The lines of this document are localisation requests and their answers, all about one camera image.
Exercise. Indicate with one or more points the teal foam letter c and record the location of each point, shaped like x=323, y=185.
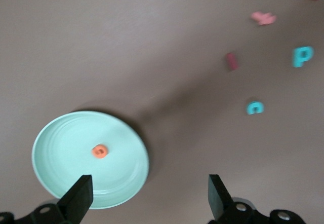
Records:
x=249, y=108

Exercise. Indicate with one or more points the dark red foam letter l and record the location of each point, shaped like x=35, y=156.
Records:
x=231, y=61

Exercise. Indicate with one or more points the teal foam letter d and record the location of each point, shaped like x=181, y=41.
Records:
x=297, y=58

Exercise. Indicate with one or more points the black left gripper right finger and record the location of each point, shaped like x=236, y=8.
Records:
x=220, y=203

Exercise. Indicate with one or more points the pink foam letter t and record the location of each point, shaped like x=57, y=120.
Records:
x=263, y=18

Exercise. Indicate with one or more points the orange foam letter e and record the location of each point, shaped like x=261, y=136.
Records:
x=95, y=152

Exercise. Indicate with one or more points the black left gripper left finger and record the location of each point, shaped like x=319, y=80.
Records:
x=76, y=203

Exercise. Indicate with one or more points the mint green plate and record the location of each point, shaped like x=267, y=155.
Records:
x=71, y=143

